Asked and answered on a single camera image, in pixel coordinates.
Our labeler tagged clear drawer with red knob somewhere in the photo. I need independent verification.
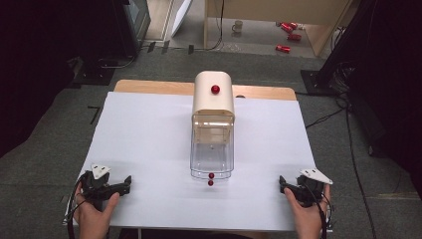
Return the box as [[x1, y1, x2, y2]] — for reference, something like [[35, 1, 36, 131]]
[[189, 114, 236, 187]]

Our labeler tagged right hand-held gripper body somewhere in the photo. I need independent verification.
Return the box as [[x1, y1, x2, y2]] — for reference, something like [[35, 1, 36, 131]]
[[291, 167, 333, 208]]

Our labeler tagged person's right hand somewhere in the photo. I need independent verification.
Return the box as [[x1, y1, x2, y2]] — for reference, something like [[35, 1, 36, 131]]
[[284, 183, 332, 239]]

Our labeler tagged black floor cable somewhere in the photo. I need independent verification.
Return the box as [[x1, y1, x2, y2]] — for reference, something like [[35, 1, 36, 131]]
[[344, 99, 378, 239], [305, 108, 346, 129]]

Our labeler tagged black hanging cable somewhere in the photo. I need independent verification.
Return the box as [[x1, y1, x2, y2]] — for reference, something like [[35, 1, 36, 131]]
[[204, 0, 226, 52]]

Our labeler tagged white board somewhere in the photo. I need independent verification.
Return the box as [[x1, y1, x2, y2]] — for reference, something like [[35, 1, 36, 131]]
[[170, 0, 194, 30]]

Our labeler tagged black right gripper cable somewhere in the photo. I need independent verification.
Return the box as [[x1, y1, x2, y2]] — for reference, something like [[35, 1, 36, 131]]
[[306, 183, 333, 239]]

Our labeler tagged white table sheet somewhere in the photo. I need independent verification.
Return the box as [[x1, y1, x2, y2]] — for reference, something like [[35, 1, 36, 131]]
[[62, 91, 333, 233]]

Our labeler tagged black metal stand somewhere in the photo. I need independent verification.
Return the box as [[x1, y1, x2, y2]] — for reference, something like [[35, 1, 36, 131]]
[[300, 0, 376, 98]]

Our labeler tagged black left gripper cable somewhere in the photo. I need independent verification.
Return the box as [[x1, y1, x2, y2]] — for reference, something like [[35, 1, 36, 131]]
[[64, 173, 89, 239]]

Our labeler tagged person's left hand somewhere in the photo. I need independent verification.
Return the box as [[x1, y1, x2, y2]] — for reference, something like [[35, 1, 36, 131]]
[[73, 182, 120, 239]]

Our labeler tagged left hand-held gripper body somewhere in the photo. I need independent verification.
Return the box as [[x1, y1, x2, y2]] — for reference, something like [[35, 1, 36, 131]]
[[81, 162, 124, 201]]

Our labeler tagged black stand base plate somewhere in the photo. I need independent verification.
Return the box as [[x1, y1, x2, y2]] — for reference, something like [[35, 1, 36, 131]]
[[70, 57, 116, 87]]

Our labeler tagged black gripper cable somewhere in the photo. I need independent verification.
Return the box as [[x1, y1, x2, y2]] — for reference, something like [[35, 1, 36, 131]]
[[306, 183, 333, 239], [64, 173, 89, 239]]

